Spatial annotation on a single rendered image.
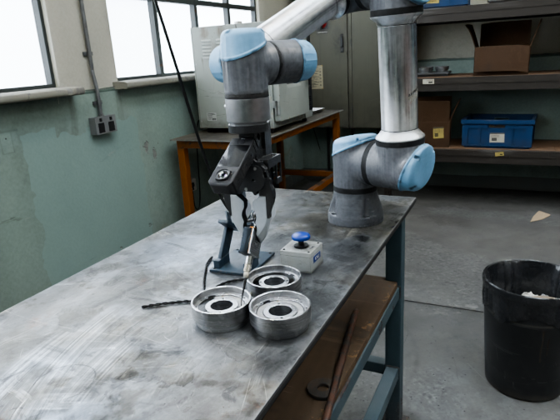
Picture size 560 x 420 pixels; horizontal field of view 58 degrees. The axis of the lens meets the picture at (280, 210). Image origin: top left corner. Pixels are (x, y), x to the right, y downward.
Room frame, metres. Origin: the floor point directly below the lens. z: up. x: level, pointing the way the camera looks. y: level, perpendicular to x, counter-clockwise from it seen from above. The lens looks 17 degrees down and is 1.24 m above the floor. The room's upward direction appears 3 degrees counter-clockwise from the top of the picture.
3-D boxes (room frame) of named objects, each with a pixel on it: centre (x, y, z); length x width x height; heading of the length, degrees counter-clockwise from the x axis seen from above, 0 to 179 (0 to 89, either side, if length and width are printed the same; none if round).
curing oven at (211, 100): (3.47, 0.08, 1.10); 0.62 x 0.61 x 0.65; 154
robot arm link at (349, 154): (1.32, -0.21, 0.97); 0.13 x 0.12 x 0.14; 45
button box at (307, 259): (1.03, -0.04, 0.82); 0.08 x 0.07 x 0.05; 154
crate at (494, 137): (4.03, -1.78, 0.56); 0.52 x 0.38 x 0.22; 61
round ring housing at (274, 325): (0.77, 0.01, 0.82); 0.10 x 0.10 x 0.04
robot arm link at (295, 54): (0.97, -0.01, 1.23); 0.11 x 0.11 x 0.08; 45
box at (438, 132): (4.24, -1.28, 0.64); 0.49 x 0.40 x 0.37; 69
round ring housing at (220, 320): (0.81, 0.11, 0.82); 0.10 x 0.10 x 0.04
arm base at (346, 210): (1.32, -0.21, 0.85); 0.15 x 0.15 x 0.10
